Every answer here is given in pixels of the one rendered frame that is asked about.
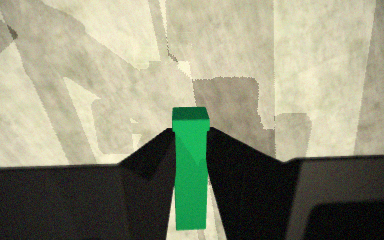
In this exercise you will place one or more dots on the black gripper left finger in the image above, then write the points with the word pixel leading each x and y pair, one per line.
pixel 128 200

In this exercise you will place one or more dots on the green rectangular post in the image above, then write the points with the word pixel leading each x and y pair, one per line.
pixel 190 125

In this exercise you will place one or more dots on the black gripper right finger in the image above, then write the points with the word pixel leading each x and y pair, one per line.
pixel 262 198

